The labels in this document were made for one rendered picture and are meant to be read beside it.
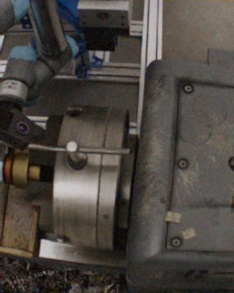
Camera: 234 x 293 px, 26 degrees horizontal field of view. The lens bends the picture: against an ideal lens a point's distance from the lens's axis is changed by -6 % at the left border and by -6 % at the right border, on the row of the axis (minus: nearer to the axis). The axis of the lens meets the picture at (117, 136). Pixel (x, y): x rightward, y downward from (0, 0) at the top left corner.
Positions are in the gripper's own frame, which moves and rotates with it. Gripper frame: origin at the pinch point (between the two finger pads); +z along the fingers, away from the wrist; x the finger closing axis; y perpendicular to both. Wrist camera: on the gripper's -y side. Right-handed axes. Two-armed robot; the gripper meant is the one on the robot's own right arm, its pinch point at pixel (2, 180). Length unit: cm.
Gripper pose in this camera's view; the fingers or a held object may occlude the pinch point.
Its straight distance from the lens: 117.8
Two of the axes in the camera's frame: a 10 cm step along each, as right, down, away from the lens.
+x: -0.3, -4.0, -9.2
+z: -1.3, 9.1, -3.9
